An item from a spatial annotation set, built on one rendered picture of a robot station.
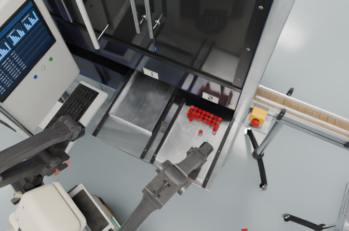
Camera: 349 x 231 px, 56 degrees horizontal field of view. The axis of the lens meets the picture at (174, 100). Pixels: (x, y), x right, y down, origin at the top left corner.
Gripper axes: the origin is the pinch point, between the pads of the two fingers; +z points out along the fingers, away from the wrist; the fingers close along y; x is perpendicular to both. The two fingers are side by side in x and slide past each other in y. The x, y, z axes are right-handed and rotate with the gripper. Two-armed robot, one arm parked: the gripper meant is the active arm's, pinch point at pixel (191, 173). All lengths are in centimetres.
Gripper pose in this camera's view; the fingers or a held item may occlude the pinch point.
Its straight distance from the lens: 163.9
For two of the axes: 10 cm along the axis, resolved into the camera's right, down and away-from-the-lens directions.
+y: 4.4, -7.7, 4.6
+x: -9.0, -3.9, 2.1
